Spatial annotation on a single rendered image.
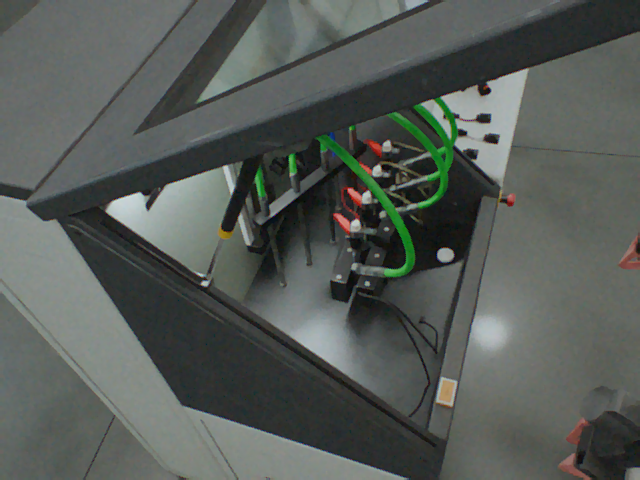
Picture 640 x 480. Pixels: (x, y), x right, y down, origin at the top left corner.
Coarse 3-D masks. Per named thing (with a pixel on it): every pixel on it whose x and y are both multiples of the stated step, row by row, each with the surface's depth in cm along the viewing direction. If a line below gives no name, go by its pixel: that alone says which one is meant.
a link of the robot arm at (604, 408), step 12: (588, 396) 86; (600, 396) 84; (612, 396) 82; (624, 396) 81; (588, 408) 84; (600, 408) 82; (612, 408) 80; (624, 408) 80; (636, 408) 81; (588, 420) 83; (600, 420) 82; (612, 420) 81; (624, 420) 80; (636, 420) 80; (612, 432) 82; (624, 432) 81; (636, 432) 81; (624, 444) 83
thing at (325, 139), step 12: (324, 144) 90; (336, 144) 89; (348, 156) 88; (360, 168) 88; (372, 180) 88; (264, 192) 119; (384, 204) 89; (396, 216) 89; (396, 228) 91; (408, 240) 91; (408, 252) 93; (408, 264) 95; (396, 276) 101
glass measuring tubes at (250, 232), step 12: (264, 156) 130; (228, 168) 118; (240, 168) 119; (264, 168) 132; (228, 180) 121; (264, 180) 136; (252, 192) 129; (252, 204) 128; (240, 216) 130; (252, 216) 130; (252, 228) 134; (252, 240) 138; (264, 240) 138; (252, 252) 140
